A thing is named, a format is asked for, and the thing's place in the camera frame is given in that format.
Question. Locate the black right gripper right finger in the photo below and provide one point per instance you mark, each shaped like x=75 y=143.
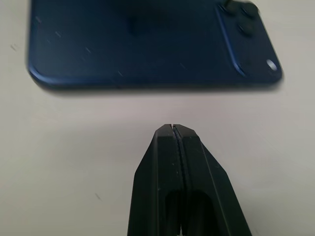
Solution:
x=206 y=186

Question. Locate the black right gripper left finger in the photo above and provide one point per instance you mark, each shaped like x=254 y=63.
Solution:
x=152 y=186

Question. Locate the dark blue smartphone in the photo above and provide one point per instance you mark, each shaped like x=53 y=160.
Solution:
x=137 y=49

